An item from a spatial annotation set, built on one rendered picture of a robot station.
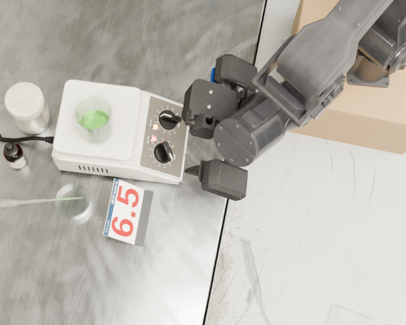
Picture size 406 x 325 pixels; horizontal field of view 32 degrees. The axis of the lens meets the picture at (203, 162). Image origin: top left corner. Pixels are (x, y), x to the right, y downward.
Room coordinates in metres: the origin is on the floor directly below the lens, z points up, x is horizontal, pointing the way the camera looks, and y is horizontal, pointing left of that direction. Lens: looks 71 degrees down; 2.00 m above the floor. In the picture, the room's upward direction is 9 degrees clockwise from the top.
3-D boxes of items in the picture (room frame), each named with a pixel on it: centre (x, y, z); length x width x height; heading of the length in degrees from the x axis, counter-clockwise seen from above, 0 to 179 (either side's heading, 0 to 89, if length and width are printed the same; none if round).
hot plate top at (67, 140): (0.39, 0.17, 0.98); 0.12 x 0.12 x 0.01; 2
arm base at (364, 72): (0.53, -0.23, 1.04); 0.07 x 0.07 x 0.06; 4
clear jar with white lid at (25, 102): (0.41, 0.29, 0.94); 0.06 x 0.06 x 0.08
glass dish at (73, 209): (0.27, 0.19, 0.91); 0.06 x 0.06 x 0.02
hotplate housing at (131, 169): (0.39, 0.14, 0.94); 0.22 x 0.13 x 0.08; 92
